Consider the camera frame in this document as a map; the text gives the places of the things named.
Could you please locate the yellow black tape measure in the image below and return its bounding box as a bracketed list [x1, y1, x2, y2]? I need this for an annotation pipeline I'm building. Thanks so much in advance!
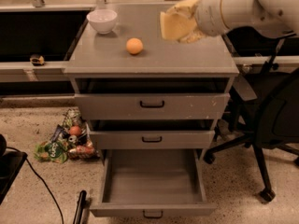
[30, 54, 45, 66]

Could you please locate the yellow sponge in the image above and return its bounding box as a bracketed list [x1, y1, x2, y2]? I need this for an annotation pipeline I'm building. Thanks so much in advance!
[160, 12, 197, 41]

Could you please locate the grey top drawer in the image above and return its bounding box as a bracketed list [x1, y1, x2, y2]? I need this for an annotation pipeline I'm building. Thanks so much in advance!
[75, 93, 229, 120]

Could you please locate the orange fruit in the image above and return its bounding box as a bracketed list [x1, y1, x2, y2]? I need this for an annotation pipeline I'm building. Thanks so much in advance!
[126, 38, 143, 55]

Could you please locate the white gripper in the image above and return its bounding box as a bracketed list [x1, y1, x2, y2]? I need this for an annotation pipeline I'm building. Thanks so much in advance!
[166, 0, 227, 44]

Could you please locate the grey drawer cabinet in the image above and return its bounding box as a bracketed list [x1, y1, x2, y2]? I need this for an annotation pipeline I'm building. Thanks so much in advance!
[64, 2, 240, 161]

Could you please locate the grey drawer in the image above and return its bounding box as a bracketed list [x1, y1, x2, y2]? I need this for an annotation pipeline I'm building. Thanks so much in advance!
[91, 149, 216, 219]
[90, 131, 214, 149]
[75, 93, 229, 120]

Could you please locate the grey bottom drawer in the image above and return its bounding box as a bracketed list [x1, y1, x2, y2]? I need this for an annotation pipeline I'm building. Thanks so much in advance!
[91, 149, 216, 219]

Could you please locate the grey shelf rail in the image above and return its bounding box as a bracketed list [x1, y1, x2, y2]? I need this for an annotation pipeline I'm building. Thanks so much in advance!
[0, 62, 69, 82]

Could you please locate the black office chair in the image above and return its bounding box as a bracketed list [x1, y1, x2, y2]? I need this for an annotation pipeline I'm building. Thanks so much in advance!
[204, 27, 299, 203]

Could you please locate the black cable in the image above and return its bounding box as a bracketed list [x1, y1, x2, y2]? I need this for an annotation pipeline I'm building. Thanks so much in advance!
[6, 146, 65, 224]

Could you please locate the black device on left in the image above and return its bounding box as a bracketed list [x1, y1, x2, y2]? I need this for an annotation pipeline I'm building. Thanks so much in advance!
[0, 134, 27, 204]

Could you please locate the white bowl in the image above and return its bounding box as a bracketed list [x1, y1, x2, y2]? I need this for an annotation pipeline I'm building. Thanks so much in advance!
[87, 9, 118, 34]

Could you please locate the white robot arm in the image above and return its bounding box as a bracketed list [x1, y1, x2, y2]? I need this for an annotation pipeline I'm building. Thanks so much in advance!
[160, 0, 299, 43]

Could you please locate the black bar on floor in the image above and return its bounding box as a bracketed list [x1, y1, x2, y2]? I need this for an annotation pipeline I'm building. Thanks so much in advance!
[73, 190, 87, 224]

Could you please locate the green snack bag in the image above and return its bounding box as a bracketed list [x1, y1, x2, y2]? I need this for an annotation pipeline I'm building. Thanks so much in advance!
[34, 142, 67, 163]

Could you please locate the grey middle drawer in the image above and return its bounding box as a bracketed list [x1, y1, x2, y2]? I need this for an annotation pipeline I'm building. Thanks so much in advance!
[90, 131, 214, 149]

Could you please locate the red tomato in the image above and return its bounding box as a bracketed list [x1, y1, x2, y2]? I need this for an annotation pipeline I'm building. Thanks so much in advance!
[69, 126, 82, 136]

